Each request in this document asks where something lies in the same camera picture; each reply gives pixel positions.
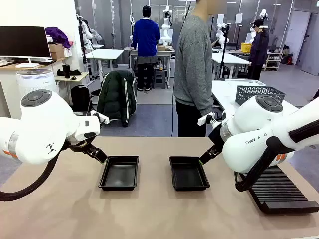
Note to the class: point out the purple cloth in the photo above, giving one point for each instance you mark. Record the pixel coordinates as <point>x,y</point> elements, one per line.
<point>57,35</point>

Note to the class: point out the light wooden work table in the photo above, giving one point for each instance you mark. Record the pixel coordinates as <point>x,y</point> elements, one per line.
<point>167,51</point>

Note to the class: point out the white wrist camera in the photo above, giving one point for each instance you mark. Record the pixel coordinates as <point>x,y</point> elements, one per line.
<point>102,119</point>
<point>205,119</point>

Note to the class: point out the black slotted board rack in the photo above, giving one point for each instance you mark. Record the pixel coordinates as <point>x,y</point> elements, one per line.
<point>279,189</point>

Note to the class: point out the person in blue sweater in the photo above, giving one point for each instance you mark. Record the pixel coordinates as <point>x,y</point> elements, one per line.
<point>145,37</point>

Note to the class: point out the black backpack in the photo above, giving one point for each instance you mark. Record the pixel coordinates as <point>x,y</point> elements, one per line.
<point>79,97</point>

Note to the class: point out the small light wooden desk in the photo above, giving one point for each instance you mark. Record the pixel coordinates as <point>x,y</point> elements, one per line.
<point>74,77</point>

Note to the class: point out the black tripod stand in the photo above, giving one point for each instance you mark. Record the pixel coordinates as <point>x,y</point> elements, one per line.
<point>83,49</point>
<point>225,54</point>

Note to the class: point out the black cloth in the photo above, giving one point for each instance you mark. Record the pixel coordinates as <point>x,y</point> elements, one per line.
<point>74,72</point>

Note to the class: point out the grey plastic stool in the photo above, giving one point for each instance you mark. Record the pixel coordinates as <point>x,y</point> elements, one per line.
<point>159,78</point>

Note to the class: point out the black computer monitor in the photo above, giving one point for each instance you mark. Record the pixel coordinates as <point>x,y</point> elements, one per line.
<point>23,41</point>

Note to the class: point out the brown cardboard box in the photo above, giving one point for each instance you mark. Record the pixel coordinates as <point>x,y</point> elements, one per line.
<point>56,51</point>

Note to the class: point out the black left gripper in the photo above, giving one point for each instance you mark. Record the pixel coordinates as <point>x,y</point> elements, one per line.
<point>79,147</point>

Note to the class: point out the dark green striped jacket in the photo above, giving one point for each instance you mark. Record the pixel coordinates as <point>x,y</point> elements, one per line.
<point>115,97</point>

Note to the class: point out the person in dark purple hoodie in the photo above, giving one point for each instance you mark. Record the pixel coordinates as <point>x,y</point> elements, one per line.
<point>259,49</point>

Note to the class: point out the black metal-legged chair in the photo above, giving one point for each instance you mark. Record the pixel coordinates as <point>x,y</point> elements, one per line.
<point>95,92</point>

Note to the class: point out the grey-sleeved right forearm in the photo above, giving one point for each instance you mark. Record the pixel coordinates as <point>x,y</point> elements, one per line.
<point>205,97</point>

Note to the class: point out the grey door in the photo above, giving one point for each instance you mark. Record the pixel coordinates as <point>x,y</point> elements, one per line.
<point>296,37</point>

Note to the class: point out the white lab robot arm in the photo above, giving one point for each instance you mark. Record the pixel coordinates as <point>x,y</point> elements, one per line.
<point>263,13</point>
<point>166,32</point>
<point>220,33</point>
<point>88,32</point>

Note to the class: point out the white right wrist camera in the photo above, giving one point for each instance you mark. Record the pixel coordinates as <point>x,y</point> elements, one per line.
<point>205,119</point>

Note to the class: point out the black tumbler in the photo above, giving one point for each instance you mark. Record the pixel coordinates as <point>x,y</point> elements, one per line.
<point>66,71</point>

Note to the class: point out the grey plastic mesh basket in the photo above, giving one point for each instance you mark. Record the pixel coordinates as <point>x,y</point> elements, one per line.
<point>259,93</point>

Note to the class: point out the person in grey sweater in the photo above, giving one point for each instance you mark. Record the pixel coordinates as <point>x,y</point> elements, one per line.
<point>193,62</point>

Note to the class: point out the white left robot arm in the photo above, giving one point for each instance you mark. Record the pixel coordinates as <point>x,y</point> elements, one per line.
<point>37,124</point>

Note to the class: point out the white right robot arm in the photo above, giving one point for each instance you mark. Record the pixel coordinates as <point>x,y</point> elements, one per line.
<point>249,117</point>

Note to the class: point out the white cylindrical air purifier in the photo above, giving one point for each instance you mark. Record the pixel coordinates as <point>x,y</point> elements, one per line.
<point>37,79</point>

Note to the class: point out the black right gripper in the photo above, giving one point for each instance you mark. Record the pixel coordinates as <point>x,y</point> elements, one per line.
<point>216,138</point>

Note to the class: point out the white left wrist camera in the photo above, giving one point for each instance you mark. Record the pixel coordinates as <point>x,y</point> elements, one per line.
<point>102,119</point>

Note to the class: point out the low white shelf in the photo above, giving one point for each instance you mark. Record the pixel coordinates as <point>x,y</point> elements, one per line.
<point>272,58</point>

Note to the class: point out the black plastic ESD tray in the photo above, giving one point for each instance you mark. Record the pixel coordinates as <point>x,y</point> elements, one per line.
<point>119,174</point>
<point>188,174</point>

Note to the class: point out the yellow plastic bin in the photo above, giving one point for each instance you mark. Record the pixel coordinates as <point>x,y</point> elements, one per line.
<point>246,47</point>

